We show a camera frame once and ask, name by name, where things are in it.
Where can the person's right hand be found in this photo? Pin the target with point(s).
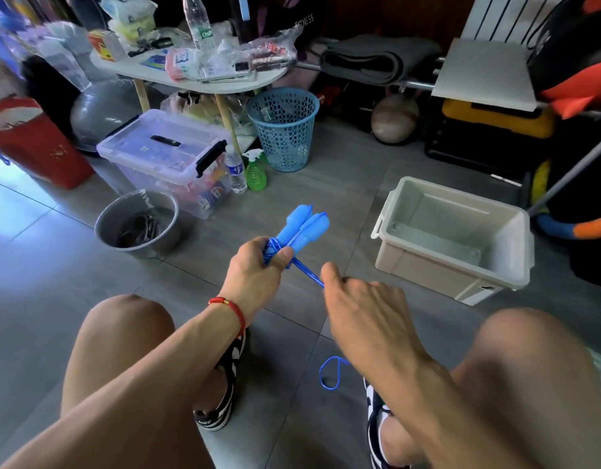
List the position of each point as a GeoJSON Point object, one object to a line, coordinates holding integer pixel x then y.
{"type": "Point", "coordinates": [374, 327]}

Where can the grey exercise ball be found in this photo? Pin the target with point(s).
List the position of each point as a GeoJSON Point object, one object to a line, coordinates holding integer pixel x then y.
{"type": "Point", "coordinates": [103, 112]}

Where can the grey flat board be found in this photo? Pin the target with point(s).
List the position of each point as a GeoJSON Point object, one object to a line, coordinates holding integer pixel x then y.
{"type": "Point", "coordinates": [484, 75]}

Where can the person's right leg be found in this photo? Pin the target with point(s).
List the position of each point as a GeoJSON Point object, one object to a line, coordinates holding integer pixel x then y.
{"type": "Point", "coordinates": [545, 386]}

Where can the white blue tumbler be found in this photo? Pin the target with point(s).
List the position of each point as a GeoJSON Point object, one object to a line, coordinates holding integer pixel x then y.
{"type": "Point", "coordinates": [240, 5]}

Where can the red bag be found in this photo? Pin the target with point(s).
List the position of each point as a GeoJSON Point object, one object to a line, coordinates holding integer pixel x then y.
{"type": "Point", "coordinates": [32, 141]}

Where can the person's left hand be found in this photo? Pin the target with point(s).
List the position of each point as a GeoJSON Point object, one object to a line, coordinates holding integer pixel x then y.
{"type": "Point", "coordinates": [251, 278]}

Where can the grey folded mat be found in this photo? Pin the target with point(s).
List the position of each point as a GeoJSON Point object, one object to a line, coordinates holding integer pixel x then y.
{"type": "Point", "coordinates": [378, 58]}

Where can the white metal pole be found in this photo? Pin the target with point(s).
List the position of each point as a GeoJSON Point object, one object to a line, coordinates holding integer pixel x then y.
{"type": "Point", "coordinates": [572, 173]}

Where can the green spray bottle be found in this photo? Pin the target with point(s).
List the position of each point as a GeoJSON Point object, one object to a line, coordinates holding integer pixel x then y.
{"type": "Point", "coordinates": [256, 176]}

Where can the pink white packet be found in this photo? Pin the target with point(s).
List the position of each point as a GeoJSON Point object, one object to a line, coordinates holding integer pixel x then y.
{"type": "Point", "coordinates": [183, 63]}

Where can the yellow black case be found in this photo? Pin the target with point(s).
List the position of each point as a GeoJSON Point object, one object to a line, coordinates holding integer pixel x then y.
{"type": "Point", "coordinates": [496, 119]}

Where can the white plastic bag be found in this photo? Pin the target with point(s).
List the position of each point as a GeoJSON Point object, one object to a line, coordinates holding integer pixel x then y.
{"type": "Point", "coordinates": [56, 49]}

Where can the small plastic water bottle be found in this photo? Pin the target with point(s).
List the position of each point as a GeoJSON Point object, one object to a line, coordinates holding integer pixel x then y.
{"type": "Point", "coordinates": [236, 171]}

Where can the person's left forearm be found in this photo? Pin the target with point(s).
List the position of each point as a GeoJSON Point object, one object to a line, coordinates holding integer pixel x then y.
{"type": "Point", "coordinates": [115, 405]}

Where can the clear plastic bag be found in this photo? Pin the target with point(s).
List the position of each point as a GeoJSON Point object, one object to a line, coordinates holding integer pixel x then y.
{"type": "Point", "coordinates": [271, 51]}

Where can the black red inflatable toy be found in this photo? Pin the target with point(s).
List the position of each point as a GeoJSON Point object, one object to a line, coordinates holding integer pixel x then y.
{"type": "Point", "coordinates": [574, 73]}

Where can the black white left shoe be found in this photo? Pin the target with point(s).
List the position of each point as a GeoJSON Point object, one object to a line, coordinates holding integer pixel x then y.
{"type": "Point", "coordinates": [222, 410]}

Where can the grey metal basin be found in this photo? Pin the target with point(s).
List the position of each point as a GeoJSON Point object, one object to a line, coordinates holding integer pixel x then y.
{"type": "Point", "coordinates": [110, 224]}

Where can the brown ball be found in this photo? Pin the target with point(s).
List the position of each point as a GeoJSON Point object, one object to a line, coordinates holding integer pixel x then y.
{"type": "Point", "coordinates": [394, 119]}

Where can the person's left leg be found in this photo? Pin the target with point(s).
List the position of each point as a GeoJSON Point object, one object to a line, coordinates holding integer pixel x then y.
{"type": "Point", "coordinates": [115, 346]}

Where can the blue mesh plastic basket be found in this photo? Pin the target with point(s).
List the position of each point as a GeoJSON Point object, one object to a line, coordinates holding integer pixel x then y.
{"type": "Point", "coordinates": [283, 132]}

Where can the clear bin with black latches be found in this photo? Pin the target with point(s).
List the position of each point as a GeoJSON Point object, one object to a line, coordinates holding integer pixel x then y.
{"type": "Point", "coordinates": [154, 146]}

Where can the black white shoe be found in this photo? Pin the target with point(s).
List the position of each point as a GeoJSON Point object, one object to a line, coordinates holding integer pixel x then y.
{"type": "Point", "coordinates": [377, 434]}
{"type": "Point", "coordinates": [222, 410]}

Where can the multicoloured hula hoop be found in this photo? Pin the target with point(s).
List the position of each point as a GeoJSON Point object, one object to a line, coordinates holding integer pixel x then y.
{"type": "Point", "coordinates": [579, 227]}

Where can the white radiator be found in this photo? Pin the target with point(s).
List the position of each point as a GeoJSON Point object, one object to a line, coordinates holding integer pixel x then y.
{"type": "Point", "coordinates": [506, 14]}

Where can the white plastic bin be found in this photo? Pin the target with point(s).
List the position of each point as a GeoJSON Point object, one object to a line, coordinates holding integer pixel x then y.
{"type": "Point", "coordinates": [457, 229]}

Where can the person's leg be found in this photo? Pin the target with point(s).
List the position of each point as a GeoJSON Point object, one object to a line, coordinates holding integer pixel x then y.
{"type": "Point", "coordinates": [115, 346]}
{"type": "Point", "coordinates": [545, 386]}

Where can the large plastic water bottle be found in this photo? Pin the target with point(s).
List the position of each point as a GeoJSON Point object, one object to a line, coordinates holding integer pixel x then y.
{"type": "Point", "coordinates": [199, 22]}

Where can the white green pack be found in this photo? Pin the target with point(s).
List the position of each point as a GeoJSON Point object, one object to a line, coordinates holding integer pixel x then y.
{"type": "Point", "coordinates": [129, 16]}

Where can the white round table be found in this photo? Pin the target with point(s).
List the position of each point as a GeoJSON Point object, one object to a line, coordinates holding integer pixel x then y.
{"type": "Point", "coordinates": [144, 65]}

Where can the person's right forearm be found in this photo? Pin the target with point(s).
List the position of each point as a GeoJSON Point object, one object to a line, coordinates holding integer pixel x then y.
{"type": "Point", "coordinates": [466, 425]}

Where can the black white right shoe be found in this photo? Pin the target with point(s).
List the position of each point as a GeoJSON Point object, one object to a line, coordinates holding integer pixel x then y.
{"type": "Point", "coordinates": [377, 434]}

